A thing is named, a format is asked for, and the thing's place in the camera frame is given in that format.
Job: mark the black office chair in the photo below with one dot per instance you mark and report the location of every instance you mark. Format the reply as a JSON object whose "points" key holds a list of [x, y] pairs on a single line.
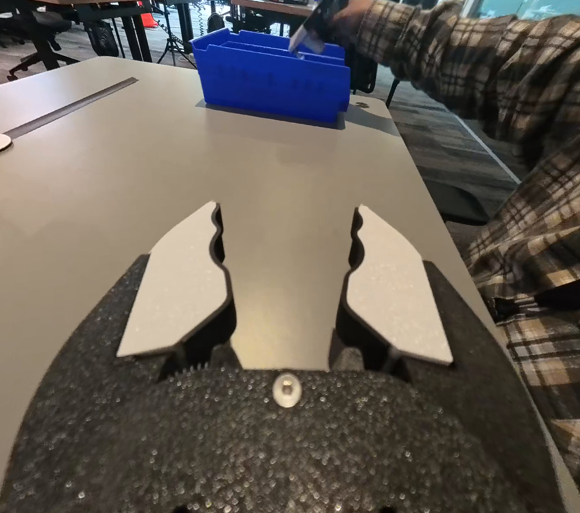
{"points": [[31, 37]]}

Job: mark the large blue storage bin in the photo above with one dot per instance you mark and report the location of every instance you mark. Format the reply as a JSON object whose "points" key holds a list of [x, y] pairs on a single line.
{"points": [[272, 82]]}

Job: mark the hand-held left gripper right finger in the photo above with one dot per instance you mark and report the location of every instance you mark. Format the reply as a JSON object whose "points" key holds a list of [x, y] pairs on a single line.
{"points": [[394, 291]]}

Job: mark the orange traffic cone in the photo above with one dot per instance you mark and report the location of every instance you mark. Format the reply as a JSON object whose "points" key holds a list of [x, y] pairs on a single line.
{"points": [[148, 21]]}

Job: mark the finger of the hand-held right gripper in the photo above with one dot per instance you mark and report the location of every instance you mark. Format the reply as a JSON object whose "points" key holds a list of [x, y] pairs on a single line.
{"points": [[308, 45]]}

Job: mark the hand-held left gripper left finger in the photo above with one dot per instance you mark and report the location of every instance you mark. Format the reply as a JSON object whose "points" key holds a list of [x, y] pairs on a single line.
{"points": [[176, 286]]}

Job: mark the person's plaid shirt torso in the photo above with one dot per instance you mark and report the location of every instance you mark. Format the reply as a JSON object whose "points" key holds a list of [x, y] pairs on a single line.
{"points": [[534, 250]]}

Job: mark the person's right hand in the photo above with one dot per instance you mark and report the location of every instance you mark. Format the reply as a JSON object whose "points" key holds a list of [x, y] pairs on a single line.
{"points": [[353, 12]]}

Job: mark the person's right forearm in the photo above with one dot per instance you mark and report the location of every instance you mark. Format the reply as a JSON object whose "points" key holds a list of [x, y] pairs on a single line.
{"points": [[453, 55]]}

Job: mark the white flat tray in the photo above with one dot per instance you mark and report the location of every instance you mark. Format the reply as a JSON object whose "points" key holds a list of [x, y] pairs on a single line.
{"points": [[4, 143]]}

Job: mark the black bag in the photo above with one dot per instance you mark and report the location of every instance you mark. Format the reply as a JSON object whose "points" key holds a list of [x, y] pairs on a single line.
{"points": [[102, 39]]}

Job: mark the black tripod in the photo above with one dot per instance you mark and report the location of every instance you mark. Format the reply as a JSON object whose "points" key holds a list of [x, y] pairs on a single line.
{"points": [[170, 23]]}

